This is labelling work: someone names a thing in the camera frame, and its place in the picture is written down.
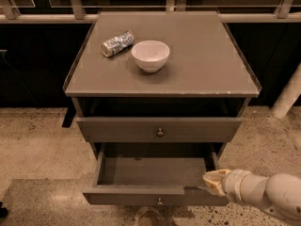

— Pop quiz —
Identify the black object at floor edge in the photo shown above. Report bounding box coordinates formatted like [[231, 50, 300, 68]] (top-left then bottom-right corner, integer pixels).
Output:
[[0, 202, 8, 218]]

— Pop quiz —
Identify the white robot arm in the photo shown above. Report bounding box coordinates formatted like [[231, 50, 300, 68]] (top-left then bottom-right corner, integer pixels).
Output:
[[202, 169, 301, 226]]

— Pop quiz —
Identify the grey top drawer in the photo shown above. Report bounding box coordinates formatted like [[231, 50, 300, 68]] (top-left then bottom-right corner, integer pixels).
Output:
[[77, 117, 242, 143]]

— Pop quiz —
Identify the white ceramic bowl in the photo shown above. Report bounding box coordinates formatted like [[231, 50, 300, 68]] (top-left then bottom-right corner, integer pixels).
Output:
[[131, 40, 170, 73]]

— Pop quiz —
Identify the grey wooden drawer cabinet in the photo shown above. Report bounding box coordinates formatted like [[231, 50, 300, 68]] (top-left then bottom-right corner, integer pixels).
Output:
[[62, 10, 262, 162]]

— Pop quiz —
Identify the white pillar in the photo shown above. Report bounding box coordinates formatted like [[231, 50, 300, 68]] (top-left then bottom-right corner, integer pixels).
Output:
[[271, 63, 301, 119]]

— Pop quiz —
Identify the grey drawer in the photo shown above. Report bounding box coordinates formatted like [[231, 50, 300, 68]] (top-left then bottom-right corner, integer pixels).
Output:
[[77, 117, 242, 143], [83, 142, 229, 206]]

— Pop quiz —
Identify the metal window railing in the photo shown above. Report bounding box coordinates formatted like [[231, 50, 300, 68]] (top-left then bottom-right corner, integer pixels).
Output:
[[0, 0, 301, 24]]

